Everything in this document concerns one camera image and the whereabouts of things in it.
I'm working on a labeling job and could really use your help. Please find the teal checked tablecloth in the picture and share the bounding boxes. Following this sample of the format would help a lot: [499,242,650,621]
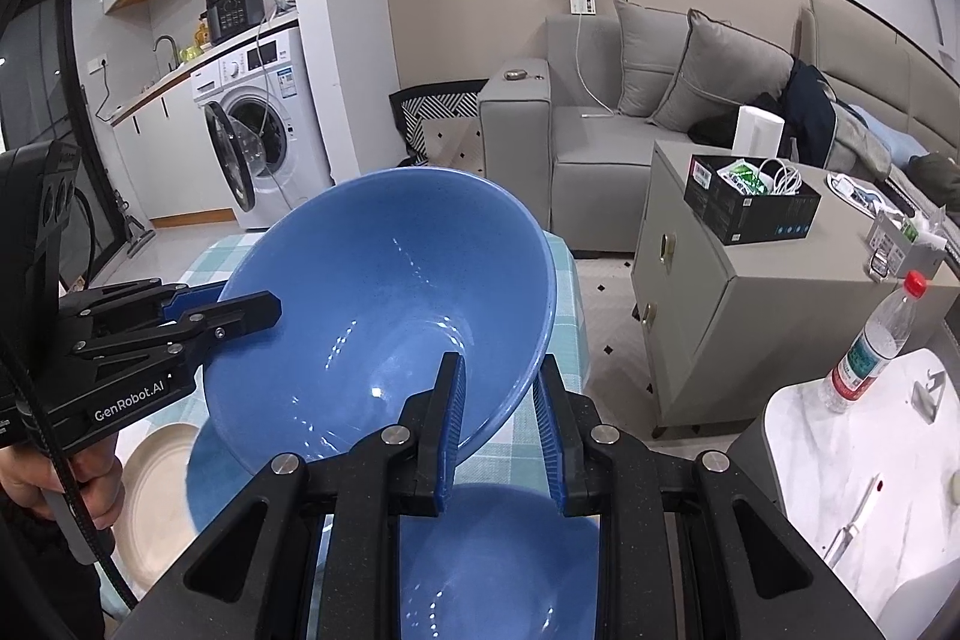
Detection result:
[175,229,591,640]

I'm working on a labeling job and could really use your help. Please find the grey left cushion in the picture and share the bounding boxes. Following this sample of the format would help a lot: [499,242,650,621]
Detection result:
[615,0,688,119]

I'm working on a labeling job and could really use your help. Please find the grey side cabinet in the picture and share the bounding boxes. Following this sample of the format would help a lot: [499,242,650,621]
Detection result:
[629,139,960,439]

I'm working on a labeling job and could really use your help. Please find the dark glass door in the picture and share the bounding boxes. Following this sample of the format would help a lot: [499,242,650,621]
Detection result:
[2,0,125,287]

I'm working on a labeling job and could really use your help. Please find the plastic water bottle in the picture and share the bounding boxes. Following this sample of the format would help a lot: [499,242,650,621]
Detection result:
[820,271,928,414]

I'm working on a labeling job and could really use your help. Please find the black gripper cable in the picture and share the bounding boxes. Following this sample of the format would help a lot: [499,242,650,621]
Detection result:
[0,338,140,611]

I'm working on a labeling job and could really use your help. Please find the grey sofa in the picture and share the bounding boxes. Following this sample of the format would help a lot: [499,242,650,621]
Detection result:
[478,0,958,253]

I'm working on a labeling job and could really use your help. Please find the cream plate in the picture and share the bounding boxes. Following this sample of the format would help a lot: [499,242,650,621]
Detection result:
[114,422,199,596]

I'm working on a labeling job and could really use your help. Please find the black patterned chair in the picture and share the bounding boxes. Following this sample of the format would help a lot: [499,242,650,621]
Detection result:
[389,80,487,177]

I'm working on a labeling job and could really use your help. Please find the kitchen faucet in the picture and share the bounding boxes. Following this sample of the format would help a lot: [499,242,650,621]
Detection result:
[153,35,181,73]

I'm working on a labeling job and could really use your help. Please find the black box with cables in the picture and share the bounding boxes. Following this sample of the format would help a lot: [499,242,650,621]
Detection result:
[683,154,822,245]

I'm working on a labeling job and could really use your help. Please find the white kitchen base cabinets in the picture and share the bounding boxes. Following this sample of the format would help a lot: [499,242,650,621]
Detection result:
[114,80,235,226]

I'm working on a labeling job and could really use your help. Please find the blue bowl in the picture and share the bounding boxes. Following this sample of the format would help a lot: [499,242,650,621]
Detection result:
[398,484,599,638]
[203,167,556,473]
[185,420,251,533]

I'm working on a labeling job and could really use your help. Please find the grey cushion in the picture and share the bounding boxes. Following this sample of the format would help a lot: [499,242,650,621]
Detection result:
[615,0,688,119]
[649,8,794,133]

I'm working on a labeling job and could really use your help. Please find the grey right cushion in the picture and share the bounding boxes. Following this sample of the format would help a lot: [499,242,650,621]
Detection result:
[649,8,794,133]

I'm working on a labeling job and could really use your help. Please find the white washing machine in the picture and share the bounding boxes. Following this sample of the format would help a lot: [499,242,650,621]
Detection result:
[190,25,334,230]

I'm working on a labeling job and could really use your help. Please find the white marble side table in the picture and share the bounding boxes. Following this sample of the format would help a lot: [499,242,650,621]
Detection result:
[727,349,958,638]

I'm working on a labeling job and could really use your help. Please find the black pressure cooker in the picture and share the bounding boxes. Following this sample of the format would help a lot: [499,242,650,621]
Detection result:
[202,0,265,46]

